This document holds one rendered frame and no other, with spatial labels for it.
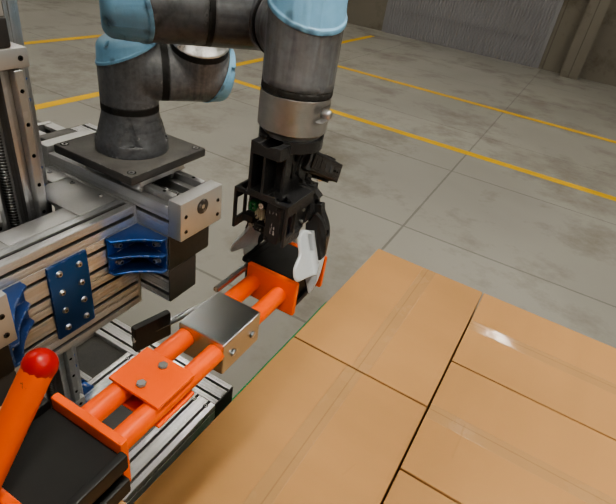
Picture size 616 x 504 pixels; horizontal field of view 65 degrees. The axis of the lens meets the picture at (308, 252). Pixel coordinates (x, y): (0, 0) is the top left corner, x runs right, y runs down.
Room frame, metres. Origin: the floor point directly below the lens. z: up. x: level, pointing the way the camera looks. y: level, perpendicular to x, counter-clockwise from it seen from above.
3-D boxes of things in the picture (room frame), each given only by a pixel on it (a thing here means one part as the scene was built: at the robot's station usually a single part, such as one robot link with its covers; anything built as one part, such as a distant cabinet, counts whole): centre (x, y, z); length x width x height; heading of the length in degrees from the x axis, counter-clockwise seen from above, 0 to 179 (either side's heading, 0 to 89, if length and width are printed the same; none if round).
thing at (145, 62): (0.98, 0.41, 1.20); 0.13 x 0.12 x 0.14; 116
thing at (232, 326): (0.41, 0.08, 1.09); 0.07 x 0.07 x 0.04; 66
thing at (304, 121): (0.51, 0.04, 1.32); 0.08 x 0.08 x 0.05
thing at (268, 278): (0.53, 0.02, 1.10); 0.08 x 0.07 x 0.05; 156
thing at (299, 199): (0.51, 0.04, 1.24); 0.09 x 0.08 x 0.12; 156
